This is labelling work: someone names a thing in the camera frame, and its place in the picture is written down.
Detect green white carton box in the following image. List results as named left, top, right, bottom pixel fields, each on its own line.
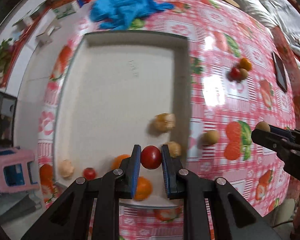
left=53, top=3, right=77, bottom=20

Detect black smartphone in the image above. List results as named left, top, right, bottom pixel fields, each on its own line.
left=272, top=52, right=287, bottom=93

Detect round wooden coaster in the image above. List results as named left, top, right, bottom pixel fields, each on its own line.
left=223, top=0, right=240, bottom=9

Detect pink strawberry tablecloth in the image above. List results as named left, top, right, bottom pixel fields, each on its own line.
left=37, top=0, right=300, bottom=240

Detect peeled fruit by tray wall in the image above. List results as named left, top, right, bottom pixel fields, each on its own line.
left=166, top=141, right=182, bottom=158

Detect small kiwi in cluster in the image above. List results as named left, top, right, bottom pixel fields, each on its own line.
left=239, top=68, right=249, bottom=80

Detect peeled mandarin piece left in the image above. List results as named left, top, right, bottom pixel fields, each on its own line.
left=58, top=159, right=75, bottom=179

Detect white rectangular tray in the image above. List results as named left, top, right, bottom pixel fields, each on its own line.
left=52, top=31, right=192, bottom=209

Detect small orange in cluster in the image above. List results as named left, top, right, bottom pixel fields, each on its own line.
left=238, top=57, right=252, bottom=72

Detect blue rubber gloves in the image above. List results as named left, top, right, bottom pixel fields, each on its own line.
left=89, top=0, right=174, bottom=30

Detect large orange mandarin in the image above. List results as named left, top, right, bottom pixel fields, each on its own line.
left=134, top=177, right=153, bottom=201

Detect grey blanket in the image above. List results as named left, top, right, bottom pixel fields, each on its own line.
left=234, top=0, right=300, bottom=57

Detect potted green plant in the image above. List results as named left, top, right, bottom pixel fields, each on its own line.
left=0, top=38, right=14, bottom=83

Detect brown kiwi near tray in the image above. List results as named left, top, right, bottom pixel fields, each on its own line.
left=202, top=130, right=220, bottom=146

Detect red cherry tomato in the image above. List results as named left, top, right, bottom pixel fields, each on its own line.
left=82, top=167, right=97, bottom=180
left=140, top=145, right=162, bottom=170

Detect small kiwi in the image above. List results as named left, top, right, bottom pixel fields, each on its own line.
left=255, top=121, right=270, bottom=132
left=239, top=68, right=249, bottom=80

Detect pink plastic stool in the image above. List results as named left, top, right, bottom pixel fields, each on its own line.
left=0, top=147, right=39, bottom=193

